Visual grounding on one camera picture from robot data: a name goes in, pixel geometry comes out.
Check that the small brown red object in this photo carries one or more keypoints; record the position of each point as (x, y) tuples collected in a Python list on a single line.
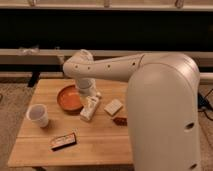
[(121, 121)]

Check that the orange ceramic bowl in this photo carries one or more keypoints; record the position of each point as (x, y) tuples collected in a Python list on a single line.
[(68, 99)]

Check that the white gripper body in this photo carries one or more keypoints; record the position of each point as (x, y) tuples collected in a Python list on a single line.
[(86, 86)]

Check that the black table leg bracket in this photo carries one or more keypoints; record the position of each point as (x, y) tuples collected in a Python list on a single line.
[(34, 79)]

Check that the blue power box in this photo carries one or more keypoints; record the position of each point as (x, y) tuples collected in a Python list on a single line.
[(204, 102)]

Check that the dark snack bar packet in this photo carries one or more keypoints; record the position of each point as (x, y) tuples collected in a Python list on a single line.
[(63, 141)]

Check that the white plastic cup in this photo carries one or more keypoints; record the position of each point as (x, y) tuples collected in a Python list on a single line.
[(38, 115)]

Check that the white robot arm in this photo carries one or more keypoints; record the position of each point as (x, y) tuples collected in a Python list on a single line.
[(161, 103)]

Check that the beige sponge block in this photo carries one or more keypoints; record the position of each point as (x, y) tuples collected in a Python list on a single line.
[(113, 107)]

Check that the wooden table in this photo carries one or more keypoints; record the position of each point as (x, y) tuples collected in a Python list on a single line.
[(99, 142)]

